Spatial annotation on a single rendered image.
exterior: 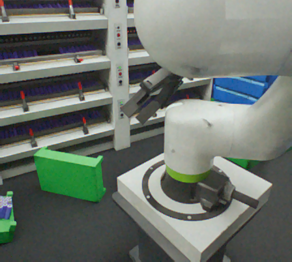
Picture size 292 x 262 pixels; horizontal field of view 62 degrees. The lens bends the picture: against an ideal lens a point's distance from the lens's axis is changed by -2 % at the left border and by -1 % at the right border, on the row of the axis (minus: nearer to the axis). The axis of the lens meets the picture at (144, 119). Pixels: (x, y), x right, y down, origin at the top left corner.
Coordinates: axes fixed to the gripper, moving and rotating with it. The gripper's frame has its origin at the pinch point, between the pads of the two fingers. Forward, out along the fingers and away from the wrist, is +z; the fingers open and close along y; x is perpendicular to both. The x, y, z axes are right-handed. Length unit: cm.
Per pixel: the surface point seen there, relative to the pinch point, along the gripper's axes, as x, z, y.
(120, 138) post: 19, 22, 78
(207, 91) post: 8, -39, 109
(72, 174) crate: 12, 41, 38
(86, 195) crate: 3, 44, 44
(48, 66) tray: 55, 16, 33
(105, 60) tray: 45, -4, 49
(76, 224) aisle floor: -5, 50, 35
